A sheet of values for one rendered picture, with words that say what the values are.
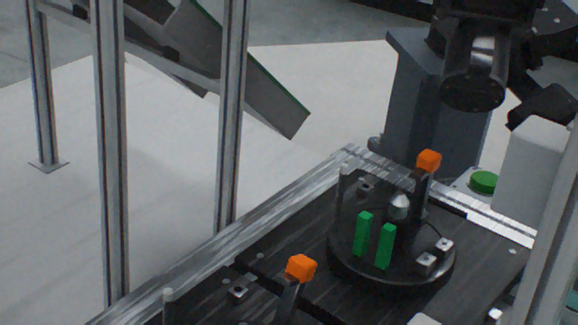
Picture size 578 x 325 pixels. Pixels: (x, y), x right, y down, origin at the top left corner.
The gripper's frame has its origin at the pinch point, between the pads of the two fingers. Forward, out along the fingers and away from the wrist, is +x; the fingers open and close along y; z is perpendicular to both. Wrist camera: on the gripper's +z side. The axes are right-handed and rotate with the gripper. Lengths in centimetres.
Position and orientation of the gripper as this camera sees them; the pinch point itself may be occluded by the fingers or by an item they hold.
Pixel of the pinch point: (507, 99)
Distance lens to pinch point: 90.0
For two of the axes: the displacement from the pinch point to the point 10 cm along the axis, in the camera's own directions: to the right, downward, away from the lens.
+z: 8.4, -5.4, -0.2
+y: -4.1, -6.6, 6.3
